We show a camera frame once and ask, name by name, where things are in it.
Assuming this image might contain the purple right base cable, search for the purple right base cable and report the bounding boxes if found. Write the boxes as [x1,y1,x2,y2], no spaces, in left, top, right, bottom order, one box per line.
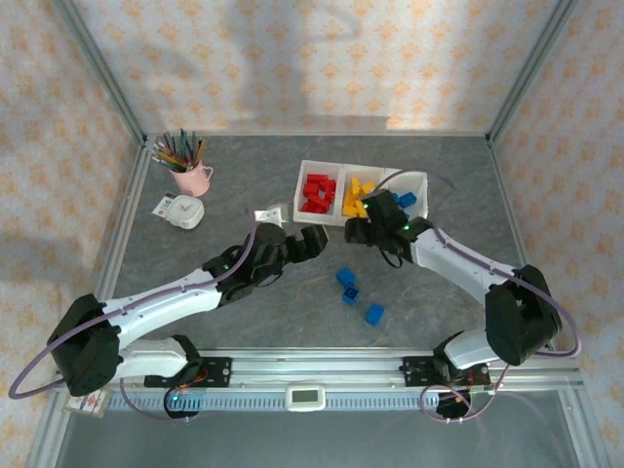
[420,383,489,424]

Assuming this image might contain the white digital timer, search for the white digital timer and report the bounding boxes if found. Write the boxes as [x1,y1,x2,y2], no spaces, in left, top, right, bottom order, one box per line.
[285,384,327,413]

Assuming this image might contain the aluminium frame post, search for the aluminium frame post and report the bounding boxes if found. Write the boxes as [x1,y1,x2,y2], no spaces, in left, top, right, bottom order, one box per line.
[485,0,585,147]
[51,0,150,147]

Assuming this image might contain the aluminium side frame rail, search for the aluminium side frame rail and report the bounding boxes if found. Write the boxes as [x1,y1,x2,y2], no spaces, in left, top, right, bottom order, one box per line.
[85,143,153,342]
[487,138,557,352]

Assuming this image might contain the aluminium rear frame bar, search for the aluminium rear frame bar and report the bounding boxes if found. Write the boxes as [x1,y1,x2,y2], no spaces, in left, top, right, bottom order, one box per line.
[143,129,491,138]

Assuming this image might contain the white three-compartment container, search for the white three-compartment container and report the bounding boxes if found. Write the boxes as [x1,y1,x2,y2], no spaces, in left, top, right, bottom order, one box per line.
[293,159,431,230]

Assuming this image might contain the aluminium frame leg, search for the aluminium frame leg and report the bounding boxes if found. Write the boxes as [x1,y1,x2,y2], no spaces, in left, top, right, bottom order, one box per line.
[558,389,604,468]
[26,402,69,468]

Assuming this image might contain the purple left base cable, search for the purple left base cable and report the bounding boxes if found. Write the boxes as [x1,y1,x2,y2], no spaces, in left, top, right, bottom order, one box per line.
[119,377,197,427]

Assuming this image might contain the white printed card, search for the white printed card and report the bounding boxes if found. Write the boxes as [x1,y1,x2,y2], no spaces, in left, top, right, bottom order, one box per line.
[149,192,176,220]

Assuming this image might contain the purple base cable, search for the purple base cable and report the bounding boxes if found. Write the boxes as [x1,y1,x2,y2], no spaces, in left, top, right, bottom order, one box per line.
[420,383,489,424]
[119,377,197,427]

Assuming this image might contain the dark red coloured pencil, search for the dark red coloured pencil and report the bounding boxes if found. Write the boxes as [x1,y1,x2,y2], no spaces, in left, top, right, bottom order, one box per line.
[163,134,184,162]

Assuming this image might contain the red white label card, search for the red white label card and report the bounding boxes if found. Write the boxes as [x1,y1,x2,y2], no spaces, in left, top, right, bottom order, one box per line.
[61,388,109,418]

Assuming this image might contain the white alarm clock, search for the white alarm clock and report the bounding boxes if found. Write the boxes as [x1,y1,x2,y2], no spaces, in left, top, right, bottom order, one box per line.
[167,193,206,230]

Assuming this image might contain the grey slotted cable duct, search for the grey slotted cable duct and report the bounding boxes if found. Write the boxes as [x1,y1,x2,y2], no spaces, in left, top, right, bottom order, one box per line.
[106,391,443,411]

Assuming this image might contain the pink mug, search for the pink mug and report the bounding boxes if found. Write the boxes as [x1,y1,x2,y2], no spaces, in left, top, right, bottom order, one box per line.
[168,163,215,197]

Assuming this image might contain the orange coloured pencil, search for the orange coloured pencil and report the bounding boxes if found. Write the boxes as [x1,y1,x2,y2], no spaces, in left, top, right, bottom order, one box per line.
[154,151,187,172]

